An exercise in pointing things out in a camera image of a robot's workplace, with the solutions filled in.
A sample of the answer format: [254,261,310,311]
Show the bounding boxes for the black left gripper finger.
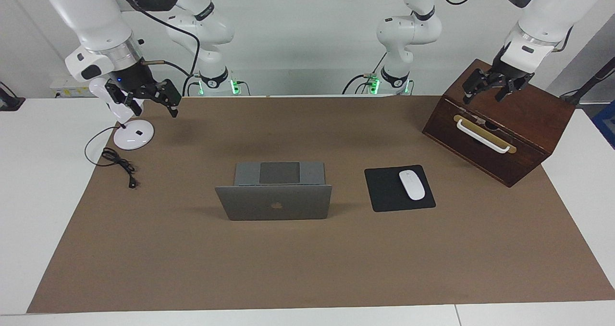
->
[495,74,535,102]
[462,69,494,105]

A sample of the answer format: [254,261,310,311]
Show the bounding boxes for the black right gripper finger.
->
[105,83,144,117]
[153,79,182,118]

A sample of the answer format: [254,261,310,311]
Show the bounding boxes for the grey aluminium laptop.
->
[215,161,333,221]

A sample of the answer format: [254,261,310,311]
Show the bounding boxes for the dark brown wooden box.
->
[422,59,576,188]

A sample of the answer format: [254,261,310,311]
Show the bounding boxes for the white desk lamp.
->
[89,78,155,150]

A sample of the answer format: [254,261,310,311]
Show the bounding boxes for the white power strip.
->
[50,79,93,98]

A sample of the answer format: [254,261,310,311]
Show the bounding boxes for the black stand leg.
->
[560,57,615,107]

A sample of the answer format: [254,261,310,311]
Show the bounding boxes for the blue crate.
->
[592,100,615,149]

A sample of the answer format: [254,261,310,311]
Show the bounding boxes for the white computer mouse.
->
[399,170,426,201]

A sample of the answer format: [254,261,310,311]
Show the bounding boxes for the black mouse pad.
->
[364,165,436,213]

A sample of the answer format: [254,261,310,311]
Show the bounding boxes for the brown table mat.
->
[26,96,615,314]

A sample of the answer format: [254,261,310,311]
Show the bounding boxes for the brass handle plate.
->
[453,115,517,154]

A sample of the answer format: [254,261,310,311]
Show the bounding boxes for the white box handle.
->
[455,119,511,154]

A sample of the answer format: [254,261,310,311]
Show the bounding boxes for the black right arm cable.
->
[110,0,201,96]

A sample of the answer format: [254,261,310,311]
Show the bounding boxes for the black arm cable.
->
[435,0,575,53]
[110,0,201,96]

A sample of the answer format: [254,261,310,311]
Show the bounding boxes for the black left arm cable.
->
[435,0,575,53]

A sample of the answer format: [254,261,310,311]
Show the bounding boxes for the black clamp mount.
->
[0,82,25,111]

